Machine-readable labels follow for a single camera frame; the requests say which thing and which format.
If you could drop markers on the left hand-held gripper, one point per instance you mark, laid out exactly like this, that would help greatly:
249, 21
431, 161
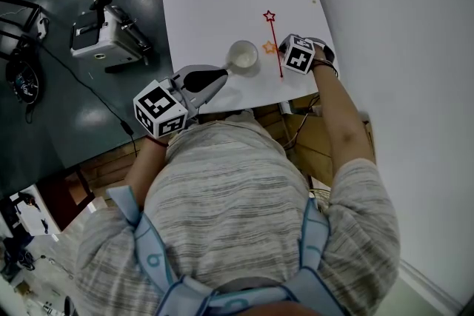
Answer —
159, 111

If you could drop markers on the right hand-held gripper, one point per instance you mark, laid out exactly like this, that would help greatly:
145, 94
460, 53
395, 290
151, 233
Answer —
296, 57

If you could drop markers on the red star stirrer stick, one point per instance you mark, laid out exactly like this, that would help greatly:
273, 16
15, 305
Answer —
276, 48

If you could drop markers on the orange star stirrer stick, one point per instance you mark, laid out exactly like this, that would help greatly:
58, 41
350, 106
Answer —
264, 46

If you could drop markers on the white mug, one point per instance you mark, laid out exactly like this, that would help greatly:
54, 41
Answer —
242, 55

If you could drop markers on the person's right forearm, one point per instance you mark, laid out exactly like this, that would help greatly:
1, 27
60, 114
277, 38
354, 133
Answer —
340, 114

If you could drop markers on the person's left forearm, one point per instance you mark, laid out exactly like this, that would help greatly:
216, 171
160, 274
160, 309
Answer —
144, 166

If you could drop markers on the silver hard case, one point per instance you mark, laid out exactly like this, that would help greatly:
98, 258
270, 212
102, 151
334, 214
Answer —
100, 44

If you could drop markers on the large flat cardboard sheet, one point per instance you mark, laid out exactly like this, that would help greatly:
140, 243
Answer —
314, 159

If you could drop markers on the grey striped shirt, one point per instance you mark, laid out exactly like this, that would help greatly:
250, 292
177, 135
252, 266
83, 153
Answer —
229, 188

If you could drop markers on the dark brown cabinet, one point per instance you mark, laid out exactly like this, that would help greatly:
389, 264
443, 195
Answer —
55, 196

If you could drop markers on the round black bag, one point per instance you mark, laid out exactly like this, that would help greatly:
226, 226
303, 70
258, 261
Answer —
24, 81

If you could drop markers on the white power strip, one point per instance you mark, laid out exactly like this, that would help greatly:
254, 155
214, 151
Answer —
43, 29

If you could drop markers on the white box with black figures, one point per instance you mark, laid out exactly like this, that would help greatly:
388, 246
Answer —
33, 218

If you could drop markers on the black metal frame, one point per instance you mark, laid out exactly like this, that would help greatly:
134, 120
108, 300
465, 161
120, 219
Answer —
29, 7

